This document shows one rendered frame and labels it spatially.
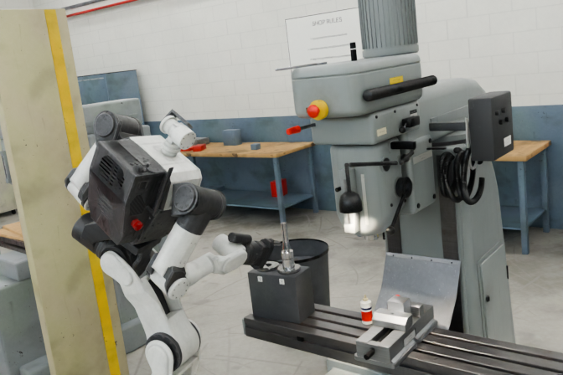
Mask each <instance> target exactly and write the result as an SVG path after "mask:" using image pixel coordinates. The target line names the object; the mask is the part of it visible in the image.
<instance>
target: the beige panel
mask: <svg viewBox="0 0 563 375"><path fill-rule="evenodd" d="M0 125H1V129H2V134H3V141H4V146H5V150H6V154H7V159H8V166H9V171H10V174H11V178H12V183H13V191H14V195H15V199H16V204H17V208H18V216H19V220H20V224H21V229H22V233H23V241H24V245H25V249H26V254H27V258H28V266H29V270H30V274H31V279H32V283H33V288H34V295H35V300H36V304H37V308H38V313H39V320H40V325H41V329H42V333H43V338H44V345H45V350H46V354H47V358H48V363H49V370H50V375H130V374H129V369H128V365H127V355H126V351H125V346H124V341H123V336H122V331H121V323H120V317H119V312H118V307H117V303H116V293H115V289H114V284H113V279H112V277H110V276H109V275H107V274H106V273H105V272H104V271H103V269H102V268H101V260H100V259H99V258H98V257H97V256H96V254H93V253H92V252H91V251H90V250H88V249H87V248H86V247H85V246H84V245H82V244H81V243H79V242H78V241H77V240H75V239H74V238H73V237H72V235H71V233H72V228H73V227H74V225H75V223H76V221H77V220H78V219H79V218H80V217H81V216H82V215H84V214H85V213H89V212H90V211H87V210H85V209H84V208H83V207H82V206H81V205H80V203H79V202H78V201H77V200H76V199H75V198H74V196H73V195H72V194H71V193H70V192H69V191H68V189H67V188H66V187H65V179H66V177H67V176H68V174H69V173H70V171H71V170H72V168H75V167H78V166H79V165H80V164H81V162H82V161H83V159H84V158H85V156H86V155H87V153H88V152H89V150H90V146H89V142H88V136H87V131H86V127H85V117H84V113H83V108H82V103H81V98H80V89H79V84H78V80H77V74H76V69H75V61H74V55H73V51H72V46H71V41H70V32H69V27H68V23H67V17H66V12H65V9H64V8H51V9H0Z"/></svg>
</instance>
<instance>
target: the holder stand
mask: <svg viewBox="0 0 563 375"><path fill-rule="evenodd" d="M266 266H267V267H268V269H267V270H255V269H253V270H250V271H249V272H248V273H247V274H248V280H249V286H250V293H251V304H252V310H253V316H257V317H262V318H267V319H273V320H278V321H288V322H293V323H299V324H300V323H302V322H303V321H304V320H305V319H307V318H308V317H309V316H310V315H311V314H312V313H313V312H314V311H315V306H314V299H313V292H312V277H311V270H310V267H308V266H300V265H299V264H295V267H294V268H293V269H289V270H285V269H283V267H282V264H279V263H278V262H276V261H267V262H266Z"/></svg>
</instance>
